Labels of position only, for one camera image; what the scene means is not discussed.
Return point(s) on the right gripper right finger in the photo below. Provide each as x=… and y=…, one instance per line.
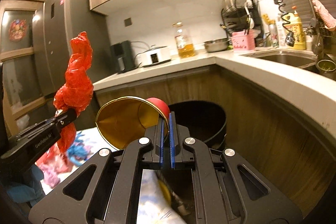
x=181, y=154

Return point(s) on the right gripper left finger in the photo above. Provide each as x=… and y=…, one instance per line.
x=152, y=155

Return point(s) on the red gold paper cup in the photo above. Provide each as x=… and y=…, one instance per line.
x=125, y=119

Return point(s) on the red plastic bag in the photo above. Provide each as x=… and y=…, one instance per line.
x=77, y=92

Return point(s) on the black trash bin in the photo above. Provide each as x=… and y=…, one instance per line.
x=205, y=120

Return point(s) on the wooden framed glass door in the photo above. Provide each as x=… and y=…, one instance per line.
x=23, y=97

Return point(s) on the floral blue white tablecloth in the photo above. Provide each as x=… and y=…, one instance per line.
x=154, y=200

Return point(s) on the white rice cooker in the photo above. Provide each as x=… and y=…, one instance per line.
x=155, y=56

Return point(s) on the black air fryer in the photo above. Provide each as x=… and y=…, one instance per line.
x=123, y=57

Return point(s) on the cooking oil bottle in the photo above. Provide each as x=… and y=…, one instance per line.
x=184, y=44

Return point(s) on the steel bowl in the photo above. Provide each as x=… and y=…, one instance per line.
x=216, y=45

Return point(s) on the wooden lower cabinet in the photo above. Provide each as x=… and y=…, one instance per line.
x=282, y=142

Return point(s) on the pink utensil holder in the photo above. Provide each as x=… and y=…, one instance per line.
x=243, y=40

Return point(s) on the white ladle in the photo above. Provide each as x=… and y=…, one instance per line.
x=250, y=21

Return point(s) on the black dish rack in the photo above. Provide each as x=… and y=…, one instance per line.
x=234, y=17

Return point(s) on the dark steel refrigerator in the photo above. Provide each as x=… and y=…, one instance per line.
x=55, y=23

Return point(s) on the steel sink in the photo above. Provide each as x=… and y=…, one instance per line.
x=298, y=60

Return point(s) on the yellow detergent bottle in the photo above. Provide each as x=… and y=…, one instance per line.
x=295, y=37

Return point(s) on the pink rubber glove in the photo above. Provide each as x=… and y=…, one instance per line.
x=327, y=18

